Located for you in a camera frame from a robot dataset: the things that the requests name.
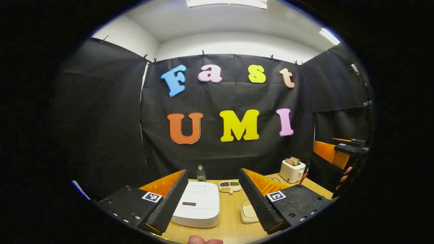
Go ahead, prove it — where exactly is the black backdrop cloth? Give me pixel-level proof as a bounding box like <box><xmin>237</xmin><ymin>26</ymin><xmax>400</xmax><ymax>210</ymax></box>
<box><xmin>54</xmin><ymin>37</ymin><xmax>373</xmax><ymax>200</ymax></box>

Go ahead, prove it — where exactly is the white panel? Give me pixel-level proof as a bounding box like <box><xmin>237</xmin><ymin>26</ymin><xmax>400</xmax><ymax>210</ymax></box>
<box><xmin>72</xmin><ymin>181</ymin><xmax>91</xmax><ymax>200</ymax></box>

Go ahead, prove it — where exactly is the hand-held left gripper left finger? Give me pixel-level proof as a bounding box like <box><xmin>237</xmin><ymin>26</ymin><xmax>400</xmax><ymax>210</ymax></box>
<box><xmin>97</xmin><ymin>169</ymin><xmax>189</xmax><ymax>235</ymax></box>

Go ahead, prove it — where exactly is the white rice cooker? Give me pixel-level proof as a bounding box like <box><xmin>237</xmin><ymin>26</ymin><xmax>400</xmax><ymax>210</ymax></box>
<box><xmin>171</xmin><ymin>181</ymin><xmax>220</xmax><ymax>228</ymax></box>

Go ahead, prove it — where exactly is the white divided dish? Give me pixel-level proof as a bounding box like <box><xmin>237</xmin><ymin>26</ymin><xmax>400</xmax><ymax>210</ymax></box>
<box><xmin>219</xmin><ymin>181</ymin><xmax>242</xmax><ymax>194</ymax></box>

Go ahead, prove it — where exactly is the ceiling light panel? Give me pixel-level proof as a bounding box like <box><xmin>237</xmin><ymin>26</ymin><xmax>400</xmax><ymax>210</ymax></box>
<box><xmin>186</xmin><ymin>0</ymin><xmax>268</xmax><ymax>9</ymax></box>
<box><xmin>319</xmin><ymin>27</ymin><xmax>341</xmax><ymax>45</ymax></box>

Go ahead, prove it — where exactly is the clear rice tray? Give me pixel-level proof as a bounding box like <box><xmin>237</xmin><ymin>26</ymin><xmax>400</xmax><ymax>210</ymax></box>
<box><xmin>240</xmin><ymin>199</ymin><xmax>260</xmax><ymax>224</ymax></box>

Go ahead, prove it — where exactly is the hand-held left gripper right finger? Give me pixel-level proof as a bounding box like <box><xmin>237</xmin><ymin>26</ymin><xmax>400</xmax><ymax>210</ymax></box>
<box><xmin>238</xmin><ymin>168</ymin><xmax>334</xmax><ymax>235</ymax></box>

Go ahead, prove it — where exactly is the white toaster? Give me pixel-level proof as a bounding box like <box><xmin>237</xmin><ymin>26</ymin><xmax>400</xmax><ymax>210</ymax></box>
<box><xmin>280</xmin><ymin>159</ymin><xmax>306</xmax><ymax>184</ymax></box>

